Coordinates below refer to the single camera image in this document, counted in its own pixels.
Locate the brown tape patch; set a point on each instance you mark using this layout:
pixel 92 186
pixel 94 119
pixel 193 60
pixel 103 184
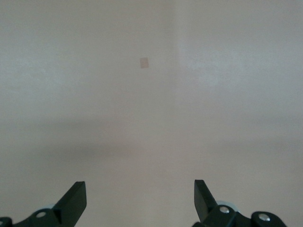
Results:
pixel 144 63

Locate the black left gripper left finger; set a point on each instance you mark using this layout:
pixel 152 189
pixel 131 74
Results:
pixel 71 208

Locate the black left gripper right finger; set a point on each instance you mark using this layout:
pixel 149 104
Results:
pixel 206 208

